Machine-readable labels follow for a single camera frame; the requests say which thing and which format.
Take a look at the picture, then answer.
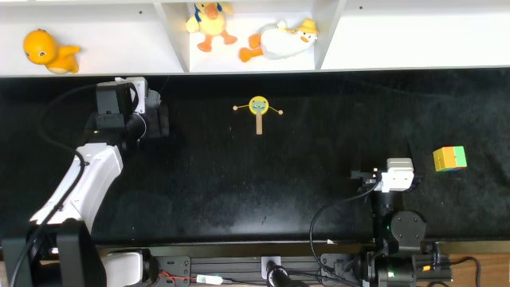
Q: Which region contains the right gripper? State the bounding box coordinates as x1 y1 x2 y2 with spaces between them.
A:
351 139 423 195

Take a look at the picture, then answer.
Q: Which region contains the many-coloured puzzle cube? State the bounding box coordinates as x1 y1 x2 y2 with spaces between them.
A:
433 145 468 173

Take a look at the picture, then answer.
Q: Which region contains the yellow rattle drum toy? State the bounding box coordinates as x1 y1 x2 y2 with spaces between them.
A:
232 96 284 136

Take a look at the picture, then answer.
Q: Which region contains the white shelf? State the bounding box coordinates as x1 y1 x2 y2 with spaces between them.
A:
0 0 510 78

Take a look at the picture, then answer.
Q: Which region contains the white plush duck yellow hat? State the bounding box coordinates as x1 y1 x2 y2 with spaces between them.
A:
238 18 320 64

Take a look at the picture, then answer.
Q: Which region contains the orange rubber dinosaur toy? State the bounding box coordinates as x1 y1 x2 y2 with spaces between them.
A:
22 28 82 76

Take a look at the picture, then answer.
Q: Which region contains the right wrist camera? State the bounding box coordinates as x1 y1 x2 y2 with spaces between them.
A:
380 158 416 194

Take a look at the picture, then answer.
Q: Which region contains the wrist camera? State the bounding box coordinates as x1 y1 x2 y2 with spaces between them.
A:
115 77 149 114
380 158 416 194

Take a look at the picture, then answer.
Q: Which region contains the black cable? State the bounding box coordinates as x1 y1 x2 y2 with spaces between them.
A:
308 179 383 287
10 82 100 287

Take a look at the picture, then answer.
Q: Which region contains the mounting rail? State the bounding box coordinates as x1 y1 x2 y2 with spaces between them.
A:
147 254 453 287

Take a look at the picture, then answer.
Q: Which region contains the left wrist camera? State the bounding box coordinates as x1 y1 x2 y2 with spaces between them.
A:
115 77 149 114

